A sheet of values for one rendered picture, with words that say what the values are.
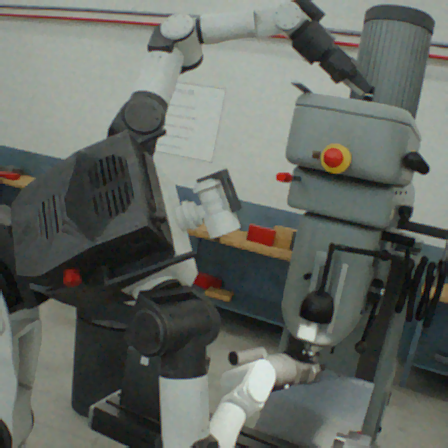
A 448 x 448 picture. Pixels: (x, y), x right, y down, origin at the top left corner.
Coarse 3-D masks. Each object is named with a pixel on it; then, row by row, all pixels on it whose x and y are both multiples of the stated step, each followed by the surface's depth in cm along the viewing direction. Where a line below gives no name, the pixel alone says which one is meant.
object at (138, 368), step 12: (132, 348) 153; (132, 360) 153; (144, 360) 152; (156, 360) 151; (132, 372) 153; (144, 372) 152; (156, 372) 151; (132, 384) 154; (144, 384) 152; (156, 384) 151; (120, 396) 155; (132, 396) 154; (144, 396) 153; (156, 396) 152; (132, 408) 154; (144, 408) 153; (156, 408) 152
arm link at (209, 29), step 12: (240, 12) 125; (204, 24) 125; (216, 24) 124; (228, 24) 124; (240, 24) 124; (192, 36) 123; (204, 36) 126; (216, 36) 126; (228, 36) 126; (240, 36) 127; (180, 48) 124; (192, 48) 126; (192, 60) 129
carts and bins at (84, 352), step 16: (112, 304) 346; (128, 304) 347; (80, 320) 309; (96, 320) 341; (112, 320) 347; (128, 320) 347; (80, 336) 310; (96, 336) 304; (112, 336) 303; (80, 352) 311; (96, 352) 305; (112, 352) 305; (80, 368) 312; (96, 368) 307; (112, 368) 308; (80, 384) 313; (96, 384) 309; (112, 384) 311; (80, 400) 315; (96, 400) 311
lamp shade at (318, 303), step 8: (312, 296) 112; (320, 296) 112; (328, 296) 113; (304, 304) 113; (312, 304) 112; (320, 304) 111; (328, 304) 111; (304, 312) 113; (312, 312) 111; (320, 312) 111; (328, 312) 111; (312, 320) 111; (320, 320) 111; (328, 320) 112
